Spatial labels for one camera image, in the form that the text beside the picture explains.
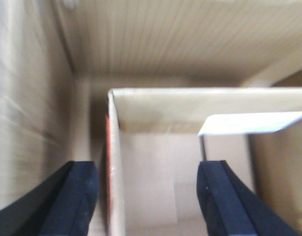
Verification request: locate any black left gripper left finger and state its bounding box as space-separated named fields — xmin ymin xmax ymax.
xmin=0 ymin=161 xmax=99 ymax=236

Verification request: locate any small cardboard box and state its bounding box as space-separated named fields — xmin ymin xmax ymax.
xmin=107 ymin=88 xmax=302 ymax=236

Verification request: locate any large brown cardboard box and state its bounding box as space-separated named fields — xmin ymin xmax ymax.
xmin=0 ymin=0 xmax=302 ymax=236

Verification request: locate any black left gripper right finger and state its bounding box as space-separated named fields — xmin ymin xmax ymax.
xmin=197 ymin=161 xmax=299 ymax=236

